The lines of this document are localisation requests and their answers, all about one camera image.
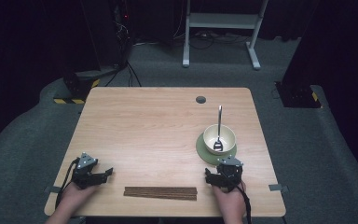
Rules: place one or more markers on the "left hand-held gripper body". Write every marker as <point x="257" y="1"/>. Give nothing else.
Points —
<point x="85" y="174"/>

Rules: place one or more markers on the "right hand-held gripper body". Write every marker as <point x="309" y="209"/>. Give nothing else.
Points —
<point x="230" y="174"/>

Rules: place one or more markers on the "cream ceramic bowl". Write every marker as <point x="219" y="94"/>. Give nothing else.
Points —
<point x="227" y="137"/>

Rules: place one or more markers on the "person's right hand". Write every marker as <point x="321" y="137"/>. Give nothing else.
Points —
<point x="230" y="200"/>

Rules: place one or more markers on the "person's left hand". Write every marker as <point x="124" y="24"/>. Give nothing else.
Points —
<point x="73" y="197"/>

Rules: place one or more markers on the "grey tape piece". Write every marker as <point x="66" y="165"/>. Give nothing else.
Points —
<point x="52" y="189"/>
<point x="277" y="187"/>

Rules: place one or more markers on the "metal spoon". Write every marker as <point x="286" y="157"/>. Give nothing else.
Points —
<point x="219" y="130"/>

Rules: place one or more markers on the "black stand with striped base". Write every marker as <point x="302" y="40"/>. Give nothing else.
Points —
<point x="77" y="88"/>

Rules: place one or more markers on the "black stand base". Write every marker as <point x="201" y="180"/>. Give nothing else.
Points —
<point x="298" y="96"/>

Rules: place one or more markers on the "white metal stand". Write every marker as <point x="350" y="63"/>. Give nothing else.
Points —
<point x="222" y="21"/>

